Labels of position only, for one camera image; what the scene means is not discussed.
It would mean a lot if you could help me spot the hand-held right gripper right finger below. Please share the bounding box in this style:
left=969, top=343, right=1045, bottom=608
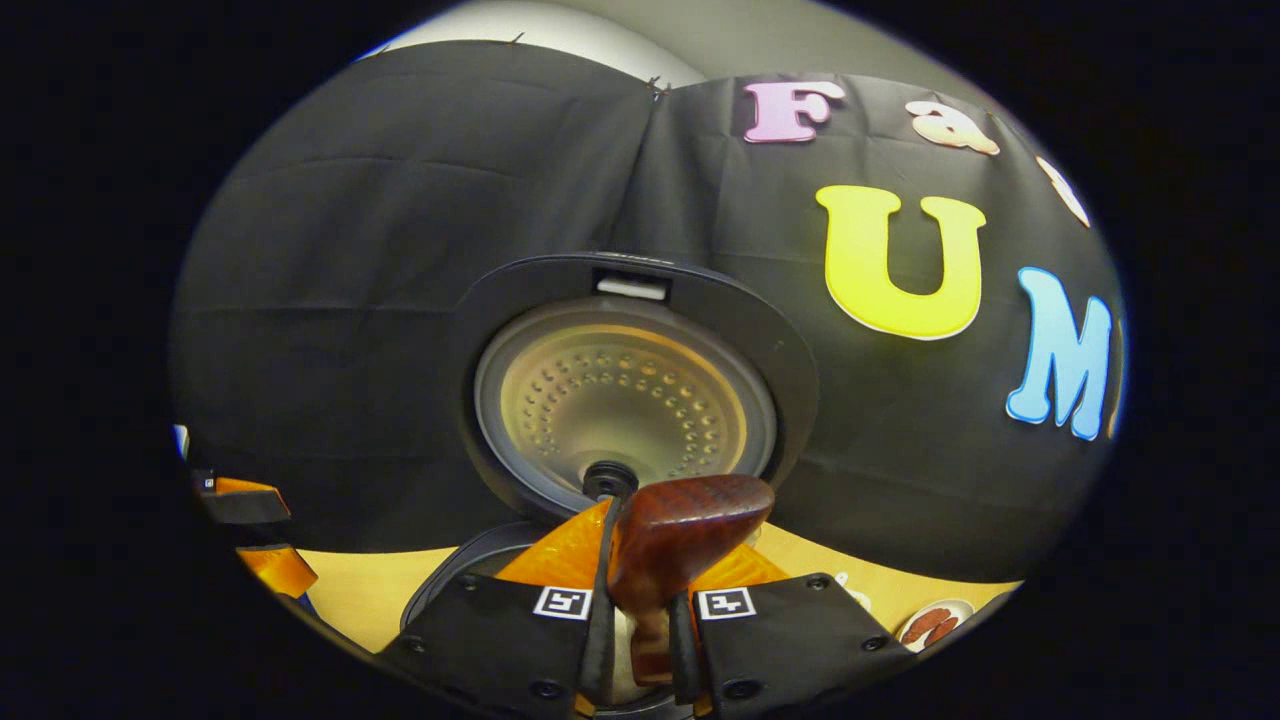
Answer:
left=668, top=540, right=918, bottom=720

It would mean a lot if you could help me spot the black silver rice cooker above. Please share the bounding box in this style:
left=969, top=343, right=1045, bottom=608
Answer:
left=400, top=252, right=821, bottom=719

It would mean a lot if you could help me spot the white round plate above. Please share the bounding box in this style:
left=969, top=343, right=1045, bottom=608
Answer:
left=897, top=598, right=976, bottom=653

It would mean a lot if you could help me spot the wooden spoon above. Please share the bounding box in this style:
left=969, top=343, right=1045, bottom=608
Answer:
left=607, top=474, right=777, bottom=689

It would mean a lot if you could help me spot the black backdrop cloth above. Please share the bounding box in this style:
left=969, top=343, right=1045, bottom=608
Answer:
left=170, top=40, right=1126, bottom=586

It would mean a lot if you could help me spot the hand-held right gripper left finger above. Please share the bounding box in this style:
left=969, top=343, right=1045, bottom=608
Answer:
left=378, top=497, right=623, bottom=720

